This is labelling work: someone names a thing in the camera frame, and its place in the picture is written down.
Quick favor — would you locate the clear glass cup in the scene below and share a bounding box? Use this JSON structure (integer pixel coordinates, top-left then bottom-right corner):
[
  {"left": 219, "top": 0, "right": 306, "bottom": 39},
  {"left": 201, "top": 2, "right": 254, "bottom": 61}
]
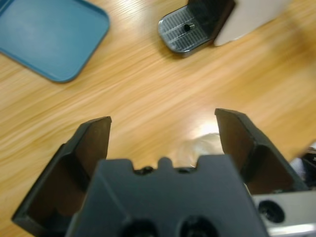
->
[{"left": 172, "top": 132, "right": 223, "bottom": 171}]

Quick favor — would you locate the teal plastic tray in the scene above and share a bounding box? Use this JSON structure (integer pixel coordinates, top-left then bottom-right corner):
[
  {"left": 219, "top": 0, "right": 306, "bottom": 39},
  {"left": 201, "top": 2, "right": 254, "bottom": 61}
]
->
[{"left": 0, "top": 0, "right": 111, "bottom": 83}]

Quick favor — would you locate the white capsule coffee machine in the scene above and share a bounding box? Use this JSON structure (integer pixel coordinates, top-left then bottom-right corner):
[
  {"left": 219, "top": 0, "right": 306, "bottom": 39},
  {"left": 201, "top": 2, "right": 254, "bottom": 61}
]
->
[{"left": 213, "top": 0, "right": 292, "bottom": 47}]

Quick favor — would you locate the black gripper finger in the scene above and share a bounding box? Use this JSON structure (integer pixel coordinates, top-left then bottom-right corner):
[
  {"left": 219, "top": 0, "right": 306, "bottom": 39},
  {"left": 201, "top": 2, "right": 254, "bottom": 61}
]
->
[
  {"left": 11, "top": 116, "right": 113, "bottom": 235},
  {"left": 214, "top": 108, "right": 311, "bottom": 196}
]

